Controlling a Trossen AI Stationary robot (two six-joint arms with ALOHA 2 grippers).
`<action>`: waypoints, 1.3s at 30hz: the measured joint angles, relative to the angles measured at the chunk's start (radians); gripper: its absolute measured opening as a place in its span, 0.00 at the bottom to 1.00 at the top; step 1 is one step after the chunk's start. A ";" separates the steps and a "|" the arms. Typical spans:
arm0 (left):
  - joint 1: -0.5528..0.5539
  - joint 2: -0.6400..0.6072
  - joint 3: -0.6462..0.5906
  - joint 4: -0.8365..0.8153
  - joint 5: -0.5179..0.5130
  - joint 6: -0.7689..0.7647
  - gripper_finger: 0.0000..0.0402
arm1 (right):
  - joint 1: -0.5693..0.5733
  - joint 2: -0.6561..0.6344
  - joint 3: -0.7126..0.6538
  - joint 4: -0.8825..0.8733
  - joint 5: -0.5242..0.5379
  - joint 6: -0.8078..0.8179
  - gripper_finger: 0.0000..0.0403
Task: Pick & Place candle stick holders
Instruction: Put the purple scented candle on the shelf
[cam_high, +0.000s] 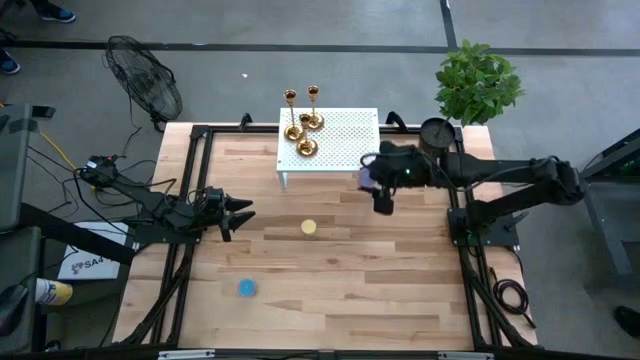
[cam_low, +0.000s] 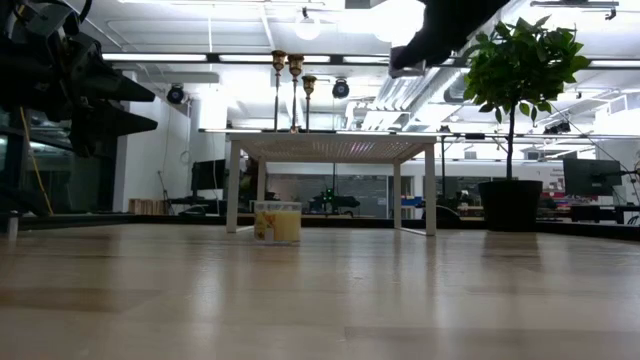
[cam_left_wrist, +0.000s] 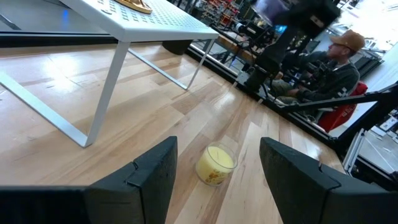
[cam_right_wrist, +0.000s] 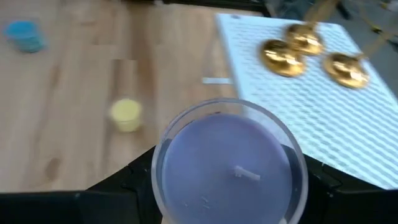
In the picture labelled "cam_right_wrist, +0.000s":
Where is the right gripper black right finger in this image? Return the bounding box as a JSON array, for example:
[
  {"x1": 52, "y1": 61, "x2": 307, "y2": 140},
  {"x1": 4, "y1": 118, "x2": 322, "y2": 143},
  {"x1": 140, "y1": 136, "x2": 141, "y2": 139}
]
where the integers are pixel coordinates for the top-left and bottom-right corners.
[{"x1": 300, "y1": 154, "x2": 382, "y2": 224}]

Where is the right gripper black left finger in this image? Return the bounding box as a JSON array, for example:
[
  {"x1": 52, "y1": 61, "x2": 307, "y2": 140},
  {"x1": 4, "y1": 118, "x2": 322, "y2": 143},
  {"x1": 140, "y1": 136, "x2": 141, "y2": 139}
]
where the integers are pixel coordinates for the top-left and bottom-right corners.
[{"x1": 76, "y1": 145, "x2": 165, "y2": 224}]

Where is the yellow candle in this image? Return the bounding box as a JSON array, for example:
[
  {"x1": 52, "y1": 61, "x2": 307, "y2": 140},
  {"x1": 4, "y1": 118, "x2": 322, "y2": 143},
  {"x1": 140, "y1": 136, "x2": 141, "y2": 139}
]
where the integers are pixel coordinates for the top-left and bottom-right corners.
[{"x1": 108, "y1": 98, "x2": 143, "y2": 133}]

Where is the purple candle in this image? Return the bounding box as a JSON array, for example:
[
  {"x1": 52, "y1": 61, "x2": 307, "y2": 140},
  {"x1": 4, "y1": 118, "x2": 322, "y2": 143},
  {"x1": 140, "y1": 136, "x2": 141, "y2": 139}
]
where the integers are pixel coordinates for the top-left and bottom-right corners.
[{"x1": 150, "y1": 97, "x2": 309, "y2": 224}]

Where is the tall brass candlestick holder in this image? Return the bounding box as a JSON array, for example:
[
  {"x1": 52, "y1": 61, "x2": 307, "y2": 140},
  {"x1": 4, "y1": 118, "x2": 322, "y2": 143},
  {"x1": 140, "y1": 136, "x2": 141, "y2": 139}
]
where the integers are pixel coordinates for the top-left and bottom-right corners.
[
  {"x1": 323, "y1": 29, "x2": 396, "y2": 90},
  {"x1": 284, "y1": 0, "x2": 340, "y2": 57},
  {"x1": 259, "y1": 39, "x2": 306, "y2": 78}
]

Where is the blue candle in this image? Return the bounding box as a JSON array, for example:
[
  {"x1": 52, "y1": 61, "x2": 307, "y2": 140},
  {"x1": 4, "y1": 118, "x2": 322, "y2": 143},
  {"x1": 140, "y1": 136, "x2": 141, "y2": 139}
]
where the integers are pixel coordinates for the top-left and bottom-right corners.
[{"x1": 3, "y1": 20, "x2": 47, "y2": 54}]

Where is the white perforated metal shelf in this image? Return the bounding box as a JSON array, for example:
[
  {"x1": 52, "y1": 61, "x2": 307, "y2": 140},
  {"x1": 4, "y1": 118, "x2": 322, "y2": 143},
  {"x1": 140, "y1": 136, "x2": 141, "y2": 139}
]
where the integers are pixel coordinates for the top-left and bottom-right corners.
[{"x1": 201, "y1": 12, "x2": 398, "y2": 190}]

